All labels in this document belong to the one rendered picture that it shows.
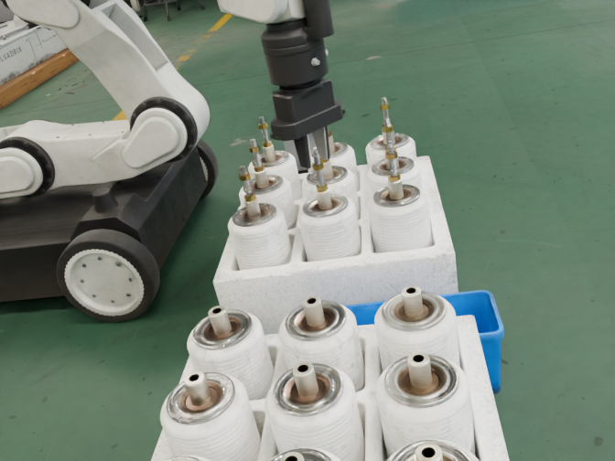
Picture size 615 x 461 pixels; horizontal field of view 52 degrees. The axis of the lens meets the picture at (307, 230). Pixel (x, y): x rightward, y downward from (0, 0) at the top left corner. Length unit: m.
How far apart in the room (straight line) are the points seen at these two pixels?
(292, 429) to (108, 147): 0.90
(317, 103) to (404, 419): 0.49
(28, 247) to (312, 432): 0.91
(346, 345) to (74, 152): 0.90
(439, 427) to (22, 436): 0.76
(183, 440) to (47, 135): 0.97
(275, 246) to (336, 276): 0.11
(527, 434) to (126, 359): 0.72
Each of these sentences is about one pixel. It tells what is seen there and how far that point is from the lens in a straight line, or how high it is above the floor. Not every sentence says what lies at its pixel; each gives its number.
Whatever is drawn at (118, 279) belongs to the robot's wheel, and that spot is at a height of 0.10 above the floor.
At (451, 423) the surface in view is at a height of 0.23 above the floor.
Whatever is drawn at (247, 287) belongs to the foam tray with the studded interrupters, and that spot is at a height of 0.16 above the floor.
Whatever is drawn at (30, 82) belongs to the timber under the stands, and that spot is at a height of 0.04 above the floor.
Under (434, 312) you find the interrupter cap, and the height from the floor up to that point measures 0.25.
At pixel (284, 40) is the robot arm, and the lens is 0.90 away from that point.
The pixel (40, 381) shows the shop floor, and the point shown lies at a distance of 1.31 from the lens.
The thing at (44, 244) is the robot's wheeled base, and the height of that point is 0.17.
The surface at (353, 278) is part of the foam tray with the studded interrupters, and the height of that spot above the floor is 0.15.
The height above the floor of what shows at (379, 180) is 0.25.
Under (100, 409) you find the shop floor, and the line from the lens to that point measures 1.18.
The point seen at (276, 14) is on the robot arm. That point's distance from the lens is 0.88.
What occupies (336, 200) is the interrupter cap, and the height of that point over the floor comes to 0.25.
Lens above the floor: 0.71
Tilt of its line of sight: 28 degrees down
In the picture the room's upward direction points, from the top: 12 degrees counter-clockwise
